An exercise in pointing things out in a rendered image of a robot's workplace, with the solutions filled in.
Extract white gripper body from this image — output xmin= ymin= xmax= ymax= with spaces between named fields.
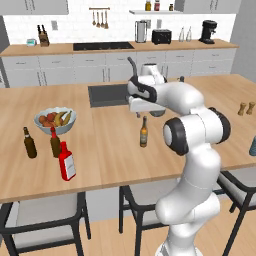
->
xmin=128 ymin=95 xmax=167 ymax=113

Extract amber glass bottle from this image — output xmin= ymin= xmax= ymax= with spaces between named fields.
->
xmin=139 ymin=115 xmax=149 ymax=148

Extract dark grey sink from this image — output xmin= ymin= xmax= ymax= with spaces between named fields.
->
xmin=87 ymin=83 xmax=132 ymax=109

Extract grey lower cupboard run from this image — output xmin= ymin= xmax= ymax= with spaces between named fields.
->
xmin=0 ymin=47 xmax=239 ymax=89

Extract black toaster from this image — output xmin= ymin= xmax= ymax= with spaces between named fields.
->
xmin=151 ymin=28 xmax=173 ymax=46

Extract black hob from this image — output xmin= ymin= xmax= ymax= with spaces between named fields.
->
xmin=72 ymin=41 xmax=135 ymax=52

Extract pale blue fruit bowl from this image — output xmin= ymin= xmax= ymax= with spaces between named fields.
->
xmin=33 ymin=106 xmax=78 ymax=136

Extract yellow bananas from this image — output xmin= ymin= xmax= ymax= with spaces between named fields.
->
xmin=53 ymin=110 xmax=73 ymax=127

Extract clear glass bottle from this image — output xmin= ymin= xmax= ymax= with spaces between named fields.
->
xmin=178 ymin=26 xmax=186 ymax=43
xmin=185 ymin=26 xmax=193 ymax=43

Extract red plastic bottle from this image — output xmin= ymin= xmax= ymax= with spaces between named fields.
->
xmin=58 ymin=141 xmax=77 ymax=182

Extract brown bottle with red cap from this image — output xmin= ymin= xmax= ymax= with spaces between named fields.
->
xmin=49 ymin=126 xmax=62 ymax=159

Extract orange red fruit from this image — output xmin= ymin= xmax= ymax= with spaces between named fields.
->
xmin=38 ymin=112 xmax=58 ymax=129

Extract black coffee machine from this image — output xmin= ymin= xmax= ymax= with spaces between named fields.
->
xmin=198 ymin=19 xmax=219 ymax=45

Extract wooden shaker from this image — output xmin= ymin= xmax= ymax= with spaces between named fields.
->
xmin=246 ymin=101 xmax=256 ymax=116
xmin=237 ymin=102 xmax=247 ymax=117

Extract dark brown glass bottle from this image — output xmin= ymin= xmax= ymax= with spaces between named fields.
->
xmin=22 ymin=126 xmax=38 ymax=160

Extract grey blue bottle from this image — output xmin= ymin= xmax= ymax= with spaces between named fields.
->
xmin=248 ymin=134 xmax=256 ymax=157

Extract grey upper cupboard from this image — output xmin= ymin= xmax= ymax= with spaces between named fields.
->
xmin=174 ymin=0 xmax=243 ymax=15
xmin=0 ymin=0 xmax=70 ymax=16

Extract wooden knife block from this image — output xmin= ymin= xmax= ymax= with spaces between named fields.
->
xmin=36 ymin=24 xmax=51 ymax=47

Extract black frame stool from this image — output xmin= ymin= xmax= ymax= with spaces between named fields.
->
xmin=118 ymin=177 xmax=188 ymax=256
xmin=0 ymin=191 xmax=92 ymax=256
xmin=213 ymin=166 xmax=256 ymax=256

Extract white wall shelf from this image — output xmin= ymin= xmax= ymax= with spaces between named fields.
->
xmin=128 ymin=9 xmax=184 ymax=16

